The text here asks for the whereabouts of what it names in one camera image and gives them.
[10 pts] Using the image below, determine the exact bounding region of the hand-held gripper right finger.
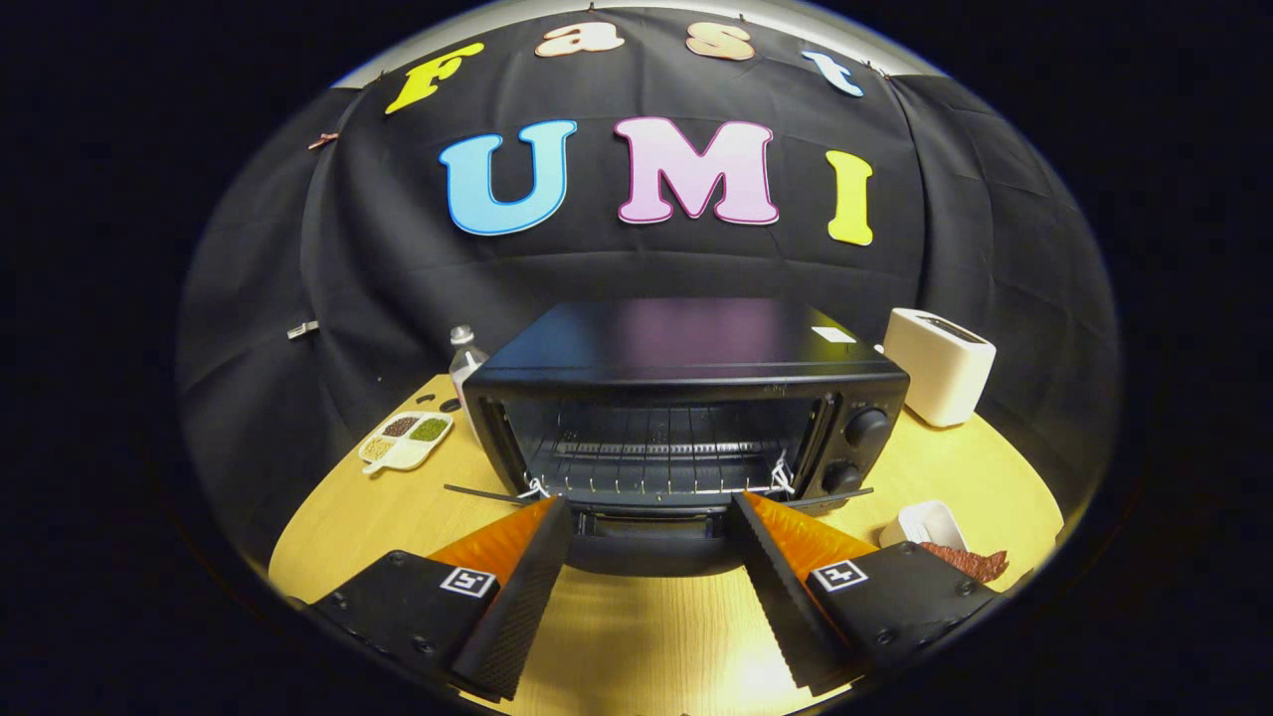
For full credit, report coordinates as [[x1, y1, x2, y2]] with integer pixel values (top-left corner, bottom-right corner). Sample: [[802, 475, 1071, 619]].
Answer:
[[731, 490, 1001, 697]]

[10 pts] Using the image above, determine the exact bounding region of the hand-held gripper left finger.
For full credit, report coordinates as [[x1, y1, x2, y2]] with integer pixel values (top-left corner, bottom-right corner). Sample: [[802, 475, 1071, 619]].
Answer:
[[310, 495, 575, 702]]

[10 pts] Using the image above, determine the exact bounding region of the reddish brown meat piece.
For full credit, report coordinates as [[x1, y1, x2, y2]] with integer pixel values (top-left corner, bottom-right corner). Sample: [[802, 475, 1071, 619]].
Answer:
[[920, 542, 1009, 584]]

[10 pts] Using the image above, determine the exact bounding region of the black toaster oven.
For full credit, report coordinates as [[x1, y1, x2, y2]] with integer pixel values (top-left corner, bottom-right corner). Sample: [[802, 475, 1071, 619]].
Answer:
[[443, 296, 911, 578]]

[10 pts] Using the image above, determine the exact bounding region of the white bread toaster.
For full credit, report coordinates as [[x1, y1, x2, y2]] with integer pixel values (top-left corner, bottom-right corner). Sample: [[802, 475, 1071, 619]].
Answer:
[[883, 307, 998, 429]]

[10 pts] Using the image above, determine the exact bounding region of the white rectangular tray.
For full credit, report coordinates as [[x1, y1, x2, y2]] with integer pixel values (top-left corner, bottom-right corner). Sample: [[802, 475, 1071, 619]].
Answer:
[[879, 500, 968, 553]]

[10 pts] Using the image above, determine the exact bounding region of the white divided dish with grains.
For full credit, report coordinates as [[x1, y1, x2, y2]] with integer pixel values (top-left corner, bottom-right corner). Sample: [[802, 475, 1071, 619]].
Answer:
[[358, 411, 455, 474]]

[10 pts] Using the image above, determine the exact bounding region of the clear glass bottle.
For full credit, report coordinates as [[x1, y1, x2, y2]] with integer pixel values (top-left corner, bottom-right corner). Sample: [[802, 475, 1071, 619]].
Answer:
[[449, 325, 490, 419]]

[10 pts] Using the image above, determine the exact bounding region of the black backdrop cloth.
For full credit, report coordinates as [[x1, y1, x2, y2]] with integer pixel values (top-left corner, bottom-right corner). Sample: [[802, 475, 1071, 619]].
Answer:
[[177, 5, 1123, 558]]

